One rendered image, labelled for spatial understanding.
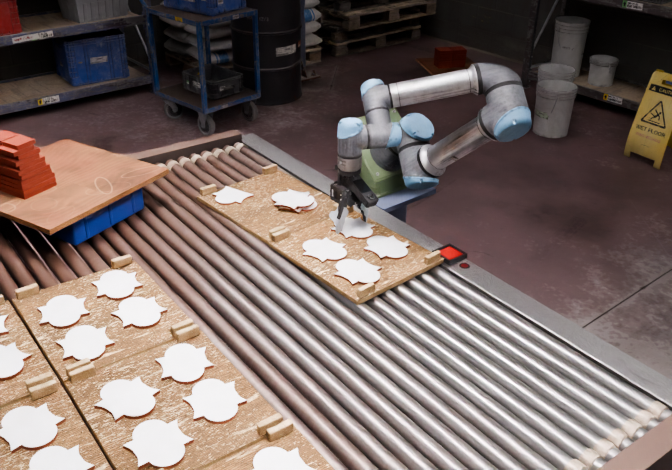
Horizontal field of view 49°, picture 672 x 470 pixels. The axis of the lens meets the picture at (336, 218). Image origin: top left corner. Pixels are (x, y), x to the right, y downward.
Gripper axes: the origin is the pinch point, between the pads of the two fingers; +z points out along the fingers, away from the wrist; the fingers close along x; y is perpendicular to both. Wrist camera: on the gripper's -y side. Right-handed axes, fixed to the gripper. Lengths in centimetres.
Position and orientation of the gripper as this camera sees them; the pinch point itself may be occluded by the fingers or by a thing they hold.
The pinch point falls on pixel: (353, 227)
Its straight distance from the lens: 237.6
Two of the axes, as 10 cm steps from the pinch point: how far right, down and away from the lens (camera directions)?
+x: -7.6, 3.0, -5.8
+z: 0.0, 8.9, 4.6
